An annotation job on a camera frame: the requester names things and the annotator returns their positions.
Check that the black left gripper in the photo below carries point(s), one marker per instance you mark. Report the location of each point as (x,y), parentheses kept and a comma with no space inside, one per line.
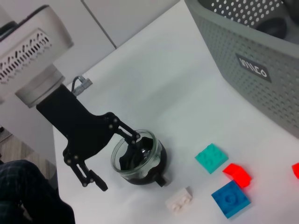
(77,130)

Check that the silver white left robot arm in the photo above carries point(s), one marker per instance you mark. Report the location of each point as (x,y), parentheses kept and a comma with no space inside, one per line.
(39,88)

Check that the grey perforated storage basket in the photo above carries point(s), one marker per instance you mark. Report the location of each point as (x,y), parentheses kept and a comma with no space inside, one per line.
(257,98)

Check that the silver connector stub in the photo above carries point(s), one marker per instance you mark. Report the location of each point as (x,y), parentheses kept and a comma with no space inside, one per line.
(83,85)

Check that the white building brick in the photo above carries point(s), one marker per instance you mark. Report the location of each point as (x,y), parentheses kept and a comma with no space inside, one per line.
(178,200)

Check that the person dark trouser leg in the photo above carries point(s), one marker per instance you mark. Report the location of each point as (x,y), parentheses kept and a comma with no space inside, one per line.
(28,191)

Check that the teal square building brick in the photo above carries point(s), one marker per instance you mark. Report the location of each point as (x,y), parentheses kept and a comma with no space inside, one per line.
(211,158)

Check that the blue square building brick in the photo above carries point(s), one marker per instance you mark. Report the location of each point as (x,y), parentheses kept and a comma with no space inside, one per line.
(231,200)

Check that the red sloped building brick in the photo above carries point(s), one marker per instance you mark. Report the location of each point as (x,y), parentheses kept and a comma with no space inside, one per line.
(238,175)

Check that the small red building brick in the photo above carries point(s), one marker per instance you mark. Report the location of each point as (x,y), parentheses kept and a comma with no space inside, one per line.
(296,170)

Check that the left wrist camera housing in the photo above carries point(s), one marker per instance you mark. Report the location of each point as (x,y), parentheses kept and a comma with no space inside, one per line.
(46,30)

